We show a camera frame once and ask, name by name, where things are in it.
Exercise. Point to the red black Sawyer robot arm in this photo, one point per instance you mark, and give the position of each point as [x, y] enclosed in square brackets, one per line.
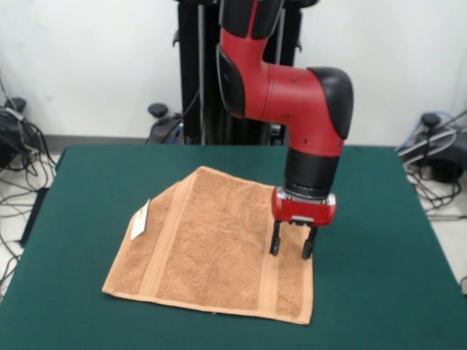
[292, 98]

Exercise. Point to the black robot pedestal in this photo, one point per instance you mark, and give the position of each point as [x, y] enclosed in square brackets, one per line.
[197, 73]

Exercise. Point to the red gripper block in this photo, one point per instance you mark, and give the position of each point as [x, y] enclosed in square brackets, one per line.
[303, 211]

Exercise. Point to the dark green table cloth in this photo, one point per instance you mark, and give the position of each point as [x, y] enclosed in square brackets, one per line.
[73, 218]

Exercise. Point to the tan terry towel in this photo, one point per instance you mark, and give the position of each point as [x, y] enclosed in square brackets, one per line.
[211, 248]

